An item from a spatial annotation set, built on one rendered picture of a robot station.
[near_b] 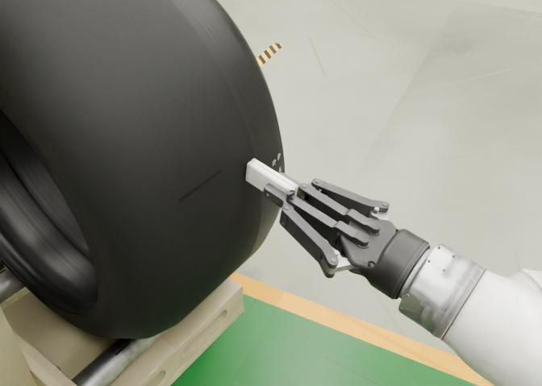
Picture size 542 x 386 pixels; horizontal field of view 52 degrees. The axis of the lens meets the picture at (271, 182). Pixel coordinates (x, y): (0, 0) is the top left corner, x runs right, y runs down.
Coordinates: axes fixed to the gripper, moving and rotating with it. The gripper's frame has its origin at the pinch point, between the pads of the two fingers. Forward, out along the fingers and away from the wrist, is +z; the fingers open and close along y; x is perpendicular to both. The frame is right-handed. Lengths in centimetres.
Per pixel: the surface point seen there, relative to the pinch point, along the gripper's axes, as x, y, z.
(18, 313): 52, 18, 41
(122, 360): 36.2, 16.5, 11.7
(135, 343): 35.8, 13.3, 12.2
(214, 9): -14.3, -6.9, 16.4
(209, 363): 131, -31, 31
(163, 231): 0.8, 14.1, 4.4
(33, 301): 52, 15, 41
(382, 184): 131, -153, 31
